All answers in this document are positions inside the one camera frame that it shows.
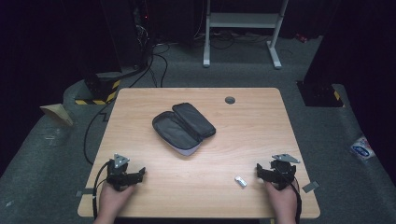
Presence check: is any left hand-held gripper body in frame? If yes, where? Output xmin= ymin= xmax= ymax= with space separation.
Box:
xmin=106 ymin=153 xmax=135 ymax=191

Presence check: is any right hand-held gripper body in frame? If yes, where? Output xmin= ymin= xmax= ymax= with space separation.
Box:
xmin=269 ymin=153 xmax=302 ymax=191

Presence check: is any small silver metal piece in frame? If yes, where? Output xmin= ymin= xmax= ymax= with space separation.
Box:
xmin=233 ymin=175 xmax=248 ymax=189

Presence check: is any black pencil case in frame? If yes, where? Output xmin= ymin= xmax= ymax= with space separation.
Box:
xmin=151 ymin=102 xmax=217 ymax=157

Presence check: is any person's left hand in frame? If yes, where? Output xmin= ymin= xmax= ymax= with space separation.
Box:
xmin=93 ymin=181 xmax=137 ymax=224

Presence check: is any person's right hand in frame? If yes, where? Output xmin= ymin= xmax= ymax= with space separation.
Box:
xmin=263 ymin=181 xmax=299 ymax=224

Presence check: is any grey tape strip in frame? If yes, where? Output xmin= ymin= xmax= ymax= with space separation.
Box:
xmin=76 ymin=188 xmax=94 ymax=198
xmin=301 ymin=180 xmax=321 ymax=193

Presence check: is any blue white plastic packet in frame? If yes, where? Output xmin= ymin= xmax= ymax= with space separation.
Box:
xmin=349 ymin=135 xmax=376 ymax=161

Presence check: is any black stand base yellow corner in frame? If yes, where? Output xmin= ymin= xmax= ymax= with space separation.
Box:
xmin=295 ymin=80 xmax=346 ymax=108

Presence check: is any black yellow striped stand base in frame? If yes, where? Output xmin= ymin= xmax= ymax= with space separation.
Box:
xmin=74 ymin=71 xmax=122 ymax=106

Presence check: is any beige cardboard wedge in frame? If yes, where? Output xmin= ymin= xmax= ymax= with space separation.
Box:
xmin=39 ymin=103 xmax=75 ymax=127

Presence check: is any black equipment tower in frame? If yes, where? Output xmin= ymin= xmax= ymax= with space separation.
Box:
xmin=98 ymin=0 xmax=154 ymax=71

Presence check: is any white metal stand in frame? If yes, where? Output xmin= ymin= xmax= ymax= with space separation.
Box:
xmin=202 ymin=0 xmax=290 ymax=70

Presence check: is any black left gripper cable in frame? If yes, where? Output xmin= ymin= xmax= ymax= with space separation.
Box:
xmin=92 ymin=160 xmax=112 ymax=220

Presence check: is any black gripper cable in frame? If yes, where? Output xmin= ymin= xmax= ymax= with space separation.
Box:
xmin=288 ymin=175 xmax=304 ymax=224
xmin=92 ymin=160 xmax=112 ymax=220

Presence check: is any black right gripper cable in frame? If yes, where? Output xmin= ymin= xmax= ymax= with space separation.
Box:
xmin=288 ymin=175 xmax=304 ymax=224

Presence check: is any long black floor cable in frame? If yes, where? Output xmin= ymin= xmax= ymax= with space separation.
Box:
xmin=82 ymin=99 xmax=117 ymax=166

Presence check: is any black floor cable bundle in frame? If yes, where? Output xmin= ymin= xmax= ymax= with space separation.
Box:
xmin=128 ymin=36 xmax=171 ymax=89

